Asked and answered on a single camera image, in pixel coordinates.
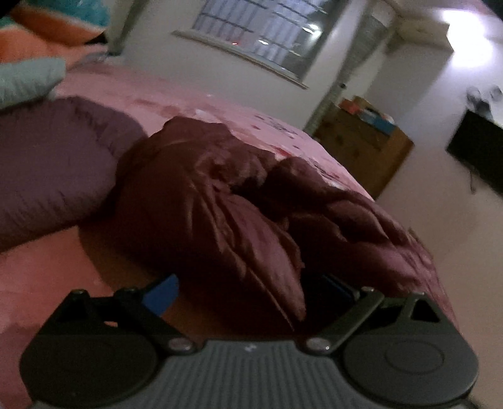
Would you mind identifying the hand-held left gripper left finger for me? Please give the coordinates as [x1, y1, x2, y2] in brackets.
[51, 274, 197, 355]

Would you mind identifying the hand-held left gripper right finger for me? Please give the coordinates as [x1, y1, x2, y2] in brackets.
[302, 272, 449, 355]

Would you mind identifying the wooden cabinet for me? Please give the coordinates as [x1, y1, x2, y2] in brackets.
[314, 103, 415, 199]

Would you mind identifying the purple pillow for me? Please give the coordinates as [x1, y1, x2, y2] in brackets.
[0, 96, 147, 252]

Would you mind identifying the tan cardboard box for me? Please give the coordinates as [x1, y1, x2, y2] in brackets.
[353, 95, 376, 115]

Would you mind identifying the pink printed blanket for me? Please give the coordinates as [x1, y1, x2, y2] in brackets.
[0, 61, 462, 409]

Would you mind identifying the pale teal cloth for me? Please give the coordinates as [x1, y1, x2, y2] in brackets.
[0, 58, 66, 108]

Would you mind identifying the barred window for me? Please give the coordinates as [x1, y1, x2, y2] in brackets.
[173, 0, 343, 89]

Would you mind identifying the teal plush cloth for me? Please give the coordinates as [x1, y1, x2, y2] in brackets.
[59, 0, 110, 25]

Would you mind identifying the wall-mounted television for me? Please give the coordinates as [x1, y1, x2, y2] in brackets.
[445, 110, 503, 189]

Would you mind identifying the wall air conditioner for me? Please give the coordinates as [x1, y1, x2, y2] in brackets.
[387, 16, 451, 53]

